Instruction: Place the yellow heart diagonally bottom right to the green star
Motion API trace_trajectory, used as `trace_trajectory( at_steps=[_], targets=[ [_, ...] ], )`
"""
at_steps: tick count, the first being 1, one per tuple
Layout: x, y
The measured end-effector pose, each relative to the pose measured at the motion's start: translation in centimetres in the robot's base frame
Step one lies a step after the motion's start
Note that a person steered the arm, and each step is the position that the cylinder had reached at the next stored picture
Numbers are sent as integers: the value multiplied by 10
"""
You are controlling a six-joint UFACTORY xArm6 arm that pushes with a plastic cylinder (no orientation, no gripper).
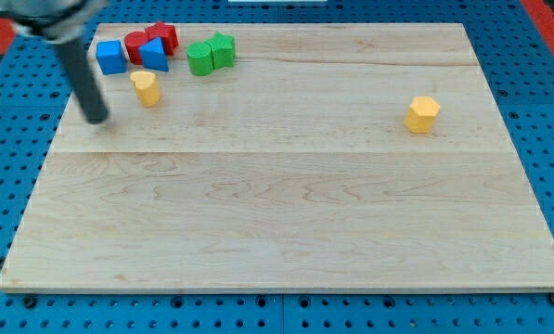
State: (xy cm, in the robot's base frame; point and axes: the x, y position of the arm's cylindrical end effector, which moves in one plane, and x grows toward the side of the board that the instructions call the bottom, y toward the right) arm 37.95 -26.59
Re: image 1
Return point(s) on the green star block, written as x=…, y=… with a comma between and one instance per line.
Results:
x=223, y=50

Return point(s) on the yellow heart block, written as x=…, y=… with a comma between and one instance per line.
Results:
x=146, y=86

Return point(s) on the red star block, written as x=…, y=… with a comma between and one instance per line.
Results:
x=168, y=34

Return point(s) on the light wooden board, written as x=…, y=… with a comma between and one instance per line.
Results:
x=290, y=172

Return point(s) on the green cylinder block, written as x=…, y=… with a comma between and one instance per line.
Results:
x=200, y=59

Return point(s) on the yellow hexagon block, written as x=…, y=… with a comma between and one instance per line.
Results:
x=421, y=114

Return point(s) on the blue triangle block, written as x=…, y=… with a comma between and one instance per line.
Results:
x=153, y=55

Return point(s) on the red cylinder block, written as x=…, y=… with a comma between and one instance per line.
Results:
x=132, y=42

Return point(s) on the blue cube block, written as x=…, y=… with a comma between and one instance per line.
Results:
x=110, y=57

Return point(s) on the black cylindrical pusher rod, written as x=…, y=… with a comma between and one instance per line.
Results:
x=73, y=58

